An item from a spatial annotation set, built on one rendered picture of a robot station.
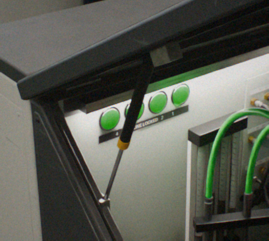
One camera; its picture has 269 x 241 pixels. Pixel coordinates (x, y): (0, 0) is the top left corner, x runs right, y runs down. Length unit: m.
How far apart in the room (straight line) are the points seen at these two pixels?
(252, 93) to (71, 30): 0.44
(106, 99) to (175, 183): 0.34
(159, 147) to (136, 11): 0.32
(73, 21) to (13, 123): 0.28
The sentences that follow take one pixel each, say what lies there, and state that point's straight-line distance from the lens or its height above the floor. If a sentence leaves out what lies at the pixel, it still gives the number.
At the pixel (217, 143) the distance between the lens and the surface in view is 1.44.
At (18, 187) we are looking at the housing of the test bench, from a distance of 1.48.
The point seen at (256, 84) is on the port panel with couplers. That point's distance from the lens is 1.63.
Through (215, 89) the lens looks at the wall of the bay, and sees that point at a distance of 1.54.
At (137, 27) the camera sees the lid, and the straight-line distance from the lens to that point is 0.91.
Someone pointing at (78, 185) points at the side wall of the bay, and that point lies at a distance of 1.24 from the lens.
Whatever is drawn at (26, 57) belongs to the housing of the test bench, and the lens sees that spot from 1.36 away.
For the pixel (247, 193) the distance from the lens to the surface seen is 1.55.
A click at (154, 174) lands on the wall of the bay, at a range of 1.51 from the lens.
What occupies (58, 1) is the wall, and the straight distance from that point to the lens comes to 5.43.
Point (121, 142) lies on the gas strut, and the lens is 1.10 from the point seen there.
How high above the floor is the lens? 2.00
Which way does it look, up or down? 26 degrees down
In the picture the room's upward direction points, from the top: 1 degrees counter-clockwise
